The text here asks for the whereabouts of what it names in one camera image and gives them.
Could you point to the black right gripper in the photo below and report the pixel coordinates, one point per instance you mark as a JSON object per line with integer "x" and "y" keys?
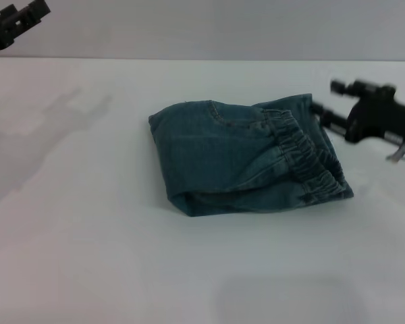
{"x": 381, "y": 114}

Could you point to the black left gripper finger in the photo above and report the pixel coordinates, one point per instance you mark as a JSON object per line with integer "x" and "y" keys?
{"x": 13, "y": 25}

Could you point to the blue denim shorts with print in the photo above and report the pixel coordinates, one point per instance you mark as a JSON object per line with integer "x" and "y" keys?
{"x": 229, "y": 162}

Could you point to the metal right wrist connector plug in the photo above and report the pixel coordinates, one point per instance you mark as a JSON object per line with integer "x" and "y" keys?
{"x": 399, "y": 153}

